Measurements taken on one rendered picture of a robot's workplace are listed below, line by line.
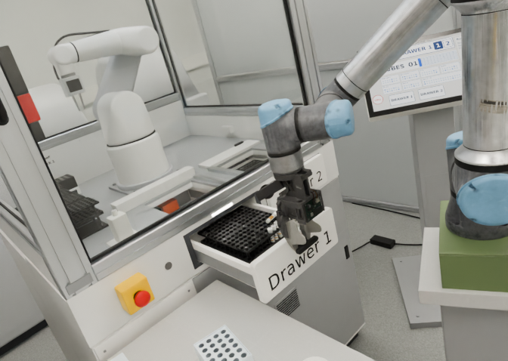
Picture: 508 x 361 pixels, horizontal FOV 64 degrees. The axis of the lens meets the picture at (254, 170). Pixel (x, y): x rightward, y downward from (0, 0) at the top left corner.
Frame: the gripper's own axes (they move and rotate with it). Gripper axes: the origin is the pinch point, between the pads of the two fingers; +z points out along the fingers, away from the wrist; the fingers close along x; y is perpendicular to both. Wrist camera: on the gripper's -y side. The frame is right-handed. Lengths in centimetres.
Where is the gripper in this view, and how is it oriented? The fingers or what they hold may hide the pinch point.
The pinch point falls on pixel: (299, 242)
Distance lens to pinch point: 100.9
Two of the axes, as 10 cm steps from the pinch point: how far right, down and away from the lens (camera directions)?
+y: 6.6, 1.0, -7.4
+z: 2.4, 9.1, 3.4
